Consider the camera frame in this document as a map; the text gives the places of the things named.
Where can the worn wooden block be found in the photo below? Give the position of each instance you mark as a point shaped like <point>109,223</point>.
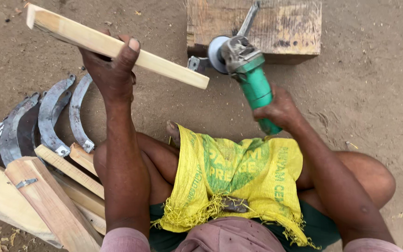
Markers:
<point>289,28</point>

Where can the yellow woven sack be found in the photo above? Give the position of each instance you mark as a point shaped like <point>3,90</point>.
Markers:
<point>243,175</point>

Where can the person's right hand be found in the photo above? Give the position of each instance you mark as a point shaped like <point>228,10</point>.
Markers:
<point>283,108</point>

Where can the person's right leg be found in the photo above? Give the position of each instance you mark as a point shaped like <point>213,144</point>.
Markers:
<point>369,175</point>

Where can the pink shirt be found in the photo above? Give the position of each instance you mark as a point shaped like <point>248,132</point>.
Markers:
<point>229,236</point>

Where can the person's foot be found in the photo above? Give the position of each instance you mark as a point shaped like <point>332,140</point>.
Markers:
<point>173,131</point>

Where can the person's leg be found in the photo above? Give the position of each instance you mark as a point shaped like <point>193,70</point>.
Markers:
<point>156,164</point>
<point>369,175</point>

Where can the person's left hand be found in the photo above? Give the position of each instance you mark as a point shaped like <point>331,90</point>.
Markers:
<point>112,75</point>

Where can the green angle grinder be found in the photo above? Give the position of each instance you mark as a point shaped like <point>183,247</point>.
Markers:
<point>254,84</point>

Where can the green shorts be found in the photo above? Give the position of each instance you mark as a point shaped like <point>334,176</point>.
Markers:
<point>318,227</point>

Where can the person's left leg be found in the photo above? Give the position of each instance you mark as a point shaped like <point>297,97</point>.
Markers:
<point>156,164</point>

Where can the dark metal scrap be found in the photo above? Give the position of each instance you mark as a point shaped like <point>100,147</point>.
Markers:
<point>235,204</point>

